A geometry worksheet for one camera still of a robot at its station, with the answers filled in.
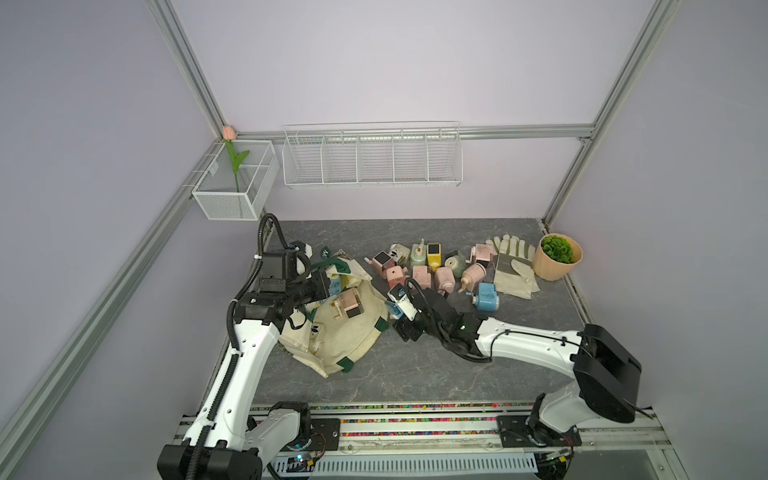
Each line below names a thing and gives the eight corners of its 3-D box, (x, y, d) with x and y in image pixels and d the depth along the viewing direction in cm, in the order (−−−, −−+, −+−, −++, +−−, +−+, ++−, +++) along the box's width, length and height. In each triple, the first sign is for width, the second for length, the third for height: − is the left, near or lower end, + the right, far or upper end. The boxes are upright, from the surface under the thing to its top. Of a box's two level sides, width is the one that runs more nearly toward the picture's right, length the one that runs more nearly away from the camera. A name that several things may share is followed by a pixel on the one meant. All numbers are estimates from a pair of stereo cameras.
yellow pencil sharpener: (427, 275, 106) (429, 261, 100) (426, 257, 111) (427, 243, 105) (440, 275, 106) (443, 261, 100) (438, 257, 111) (441, 243, 105)
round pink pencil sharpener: (464, 296, 101) (469, 283, 94) (454, 286, 103) (457, 273, 97) (483, 282, 104) (488, 269, 98) (472, 273, 107) (477, 259, 100)
